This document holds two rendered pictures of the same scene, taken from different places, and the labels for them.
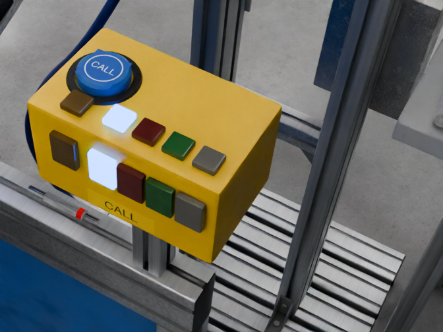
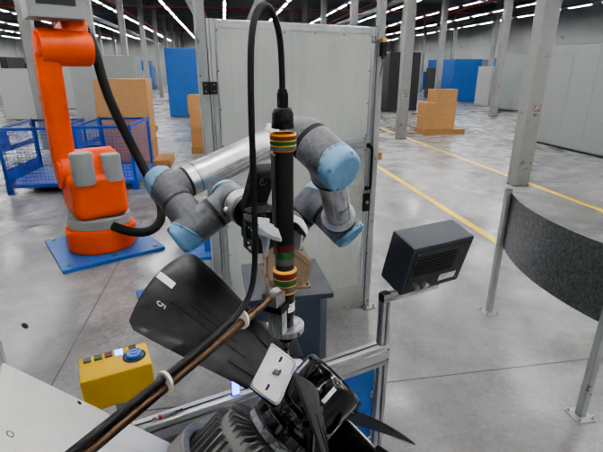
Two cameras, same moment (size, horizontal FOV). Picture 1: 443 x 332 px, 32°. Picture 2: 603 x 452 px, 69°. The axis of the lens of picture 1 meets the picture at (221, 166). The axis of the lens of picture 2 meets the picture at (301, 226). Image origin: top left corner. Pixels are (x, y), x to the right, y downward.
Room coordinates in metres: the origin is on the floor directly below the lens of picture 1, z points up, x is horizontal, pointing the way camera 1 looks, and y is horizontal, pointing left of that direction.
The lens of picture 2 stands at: (1.30, -0.35, 1.74)
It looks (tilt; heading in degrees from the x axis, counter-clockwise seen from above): 20 degrees down; 129
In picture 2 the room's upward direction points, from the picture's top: straight up
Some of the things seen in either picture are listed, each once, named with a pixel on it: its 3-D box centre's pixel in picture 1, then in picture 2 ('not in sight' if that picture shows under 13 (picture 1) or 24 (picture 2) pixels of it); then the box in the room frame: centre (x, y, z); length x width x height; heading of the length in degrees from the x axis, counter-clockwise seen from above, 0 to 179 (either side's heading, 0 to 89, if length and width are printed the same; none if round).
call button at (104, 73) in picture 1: (104, 74); (134, 354); (0.40, 0.09, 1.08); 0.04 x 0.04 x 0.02
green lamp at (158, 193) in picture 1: (160, 197); not in sight; (0.32, 0.04, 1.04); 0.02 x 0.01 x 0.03; 67
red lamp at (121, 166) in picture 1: (131, 183); not in sight; (0.33, 0.06, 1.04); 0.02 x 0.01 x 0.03; 67
